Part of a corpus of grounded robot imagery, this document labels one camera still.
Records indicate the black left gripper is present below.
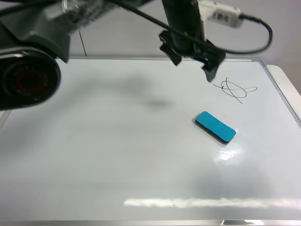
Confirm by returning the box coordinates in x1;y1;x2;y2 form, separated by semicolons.
159;0;225;82

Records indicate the blue whiteboard eraser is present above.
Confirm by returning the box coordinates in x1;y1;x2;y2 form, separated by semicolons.
195;111;236;144

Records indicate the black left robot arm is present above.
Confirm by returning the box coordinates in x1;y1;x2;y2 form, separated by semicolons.
0;0;226;111

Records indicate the black marker scribble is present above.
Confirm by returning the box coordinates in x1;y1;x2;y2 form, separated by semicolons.
213;77;258;104

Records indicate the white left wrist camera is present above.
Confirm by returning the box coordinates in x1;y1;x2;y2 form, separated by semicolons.
198;0;243;28

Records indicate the black left camera cable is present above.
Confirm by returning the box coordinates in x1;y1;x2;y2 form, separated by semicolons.
103;0;273;54

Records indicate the white whiteboard with aluminium frame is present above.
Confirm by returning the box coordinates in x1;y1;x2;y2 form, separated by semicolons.
0;59;301;226

